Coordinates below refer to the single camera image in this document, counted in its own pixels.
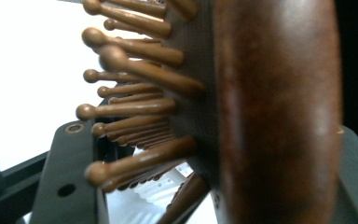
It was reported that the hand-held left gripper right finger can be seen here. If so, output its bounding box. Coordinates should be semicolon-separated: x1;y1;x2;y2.
331;125;358;224

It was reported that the white plastic basket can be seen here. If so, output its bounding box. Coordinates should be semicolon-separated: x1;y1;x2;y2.
105;148;218;224

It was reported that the brown wooden hairbrush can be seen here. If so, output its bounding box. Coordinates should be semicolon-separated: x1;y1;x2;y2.
75;0;345;224

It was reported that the pale blue table sheet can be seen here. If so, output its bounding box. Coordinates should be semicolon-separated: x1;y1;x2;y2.
0;0;157;172

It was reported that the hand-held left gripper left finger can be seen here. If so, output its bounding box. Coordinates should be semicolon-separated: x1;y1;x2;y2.
28;120;110;224

